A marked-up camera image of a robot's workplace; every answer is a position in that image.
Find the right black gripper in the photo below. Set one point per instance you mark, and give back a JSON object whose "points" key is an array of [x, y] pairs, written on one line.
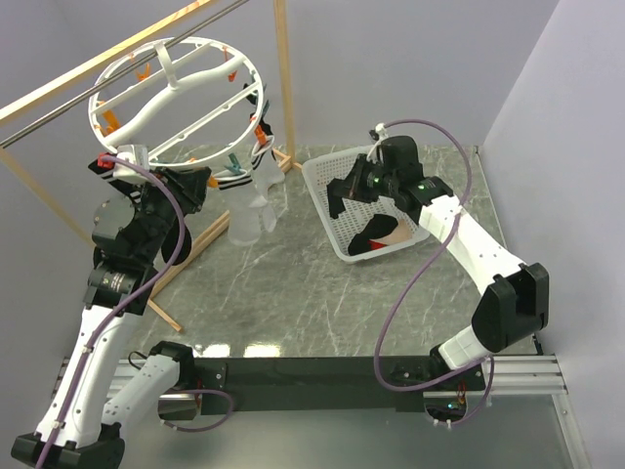
{"points": [[353, 186]]}

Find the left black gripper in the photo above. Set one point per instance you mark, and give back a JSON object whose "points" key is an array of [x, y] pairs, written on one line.
{"points": [[189, 187]]}

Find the white round clip hanger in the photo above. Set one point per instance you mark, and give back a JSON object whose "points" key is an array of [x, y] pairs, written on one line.
{"points": [[111, 136]]}

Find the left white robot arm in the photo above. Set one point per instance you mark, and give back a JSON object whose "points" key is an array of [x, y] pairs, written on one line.
{"points": [[83, 427]]}

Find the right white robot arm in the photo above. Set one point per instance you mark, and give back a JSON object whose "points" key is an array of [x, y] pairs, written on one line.
{"points": [[514, 301]]}

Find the white plastic mesh basket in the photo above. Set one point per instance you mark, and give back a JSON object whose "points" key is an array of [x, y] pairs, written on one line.
{"points": [[318, 172]]}

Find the black striped sock at left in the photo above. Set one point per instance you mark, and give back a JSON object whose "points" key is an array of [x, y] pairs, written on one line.
{"points": [[104, 169]]}

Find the black beige red sock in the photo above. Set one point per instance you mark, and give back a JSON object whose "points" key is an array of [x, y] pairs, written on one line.
{"points": [[381, 231]]}

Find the white striped hanging sock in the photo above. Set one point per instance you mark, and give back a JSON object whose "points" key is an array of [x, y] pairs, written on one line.
{"points": [[243, 202]]}

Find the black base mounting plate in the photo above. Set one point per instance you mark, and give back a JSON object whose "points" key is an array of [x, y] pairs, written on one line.
{"points": [[293, 384]]}

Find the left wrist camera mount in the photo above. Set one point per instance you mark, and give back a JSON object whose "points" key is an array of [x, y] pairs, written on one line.
{"points": [[128, 165]]}

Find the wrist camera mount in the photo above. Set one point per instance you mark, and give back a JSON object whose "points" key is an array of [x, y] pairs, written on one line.
{"points": [[128, 165], [379, 135]]}

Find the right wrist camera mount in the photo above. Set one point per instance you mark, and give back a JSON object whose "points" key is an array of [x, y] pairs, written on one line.
{"points": [[379, 135]]}

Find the wooden rack frame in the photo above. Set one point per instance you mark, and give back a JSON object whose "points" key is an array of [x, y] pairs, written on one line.
{"points": [[287, 160]]}

